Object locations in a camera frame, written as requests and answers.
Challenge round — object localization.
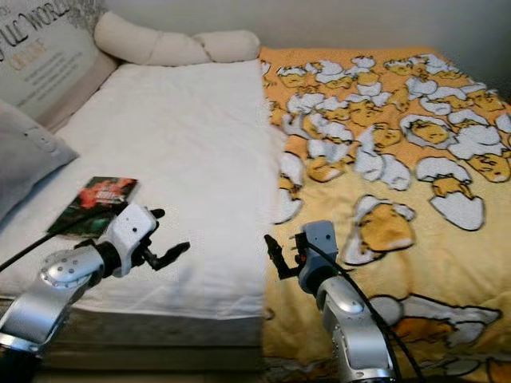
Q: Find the orange cartoon egg blanket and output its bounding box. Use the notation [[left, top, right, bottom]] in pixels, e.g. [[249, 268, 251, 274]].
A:
[[259, 44, 511, 383]]

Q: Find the grey square lettered pillow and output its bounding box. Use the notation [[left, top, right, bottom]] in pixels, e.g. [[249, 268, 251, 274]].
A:
[[0, 100, 80, 223]]

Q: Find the quilted grey white mattress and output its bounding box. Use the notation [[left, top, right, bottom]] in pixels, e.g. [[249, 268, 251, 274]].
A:
[[0, 307, 269, 353]]

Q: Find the grey bed base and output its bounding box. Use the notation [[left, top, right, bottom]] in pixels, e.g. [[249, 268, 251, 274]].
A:
[[40, 347, 268, 374]]

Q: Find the white quilted mattress pad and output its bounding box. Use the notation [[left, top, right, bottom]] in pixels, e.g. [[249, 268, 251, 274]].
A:
[[0, 59, 290, 322]]

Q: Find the beige bolster pillow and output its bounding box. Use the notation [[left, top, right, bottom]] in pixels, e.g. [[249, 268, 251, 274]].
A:
[[93, 11, 262, 67]]

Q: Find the large grey ornament print cushion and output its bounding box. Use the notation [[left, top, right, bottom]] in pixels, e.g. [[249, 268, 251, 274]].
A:
[[0, 0, 117, 133]]

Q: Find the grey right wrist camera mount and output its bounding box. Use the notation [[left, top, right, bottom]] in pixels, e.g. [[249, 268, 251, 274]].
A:
[[299, 220, 339, 294]]

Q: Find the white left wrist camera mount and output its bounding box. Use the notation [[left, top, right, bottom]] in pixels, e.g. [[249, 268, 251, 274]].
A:
[[110, 203, 165, 278]]

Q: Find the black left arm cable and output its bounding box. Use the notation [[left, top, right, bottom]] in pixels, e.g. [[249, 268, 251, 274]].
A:
[[0, 203, 135, 276]]

